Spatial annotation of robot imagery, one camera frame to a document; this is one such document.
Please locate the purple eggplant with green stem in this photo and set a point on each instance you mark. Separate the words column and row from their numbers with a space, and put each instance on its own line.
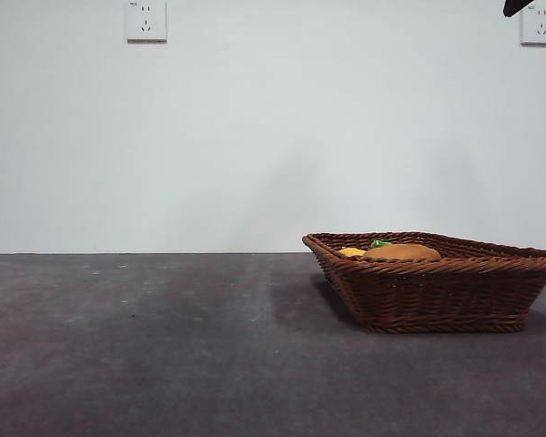
column 381, row 244

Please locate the white wall socket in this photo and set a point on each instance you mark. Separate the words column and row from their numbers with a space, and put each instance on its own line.
column 146, row 23
column 539, row 29

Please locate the yellow corn cob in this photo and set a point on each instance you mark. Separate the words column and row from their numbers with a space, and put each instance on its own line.
column 352, row 251

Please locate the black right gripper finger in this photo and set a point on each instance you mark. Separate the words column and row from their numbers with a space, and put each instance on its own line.
column 515, row 6

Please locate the brown wicker basket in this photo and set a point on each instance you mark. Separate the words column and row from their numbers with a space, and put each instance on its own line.
column 437, row 296

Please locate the brown potato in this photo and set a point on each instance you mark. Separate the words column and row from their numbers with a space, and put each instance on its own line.
column 405, row 252

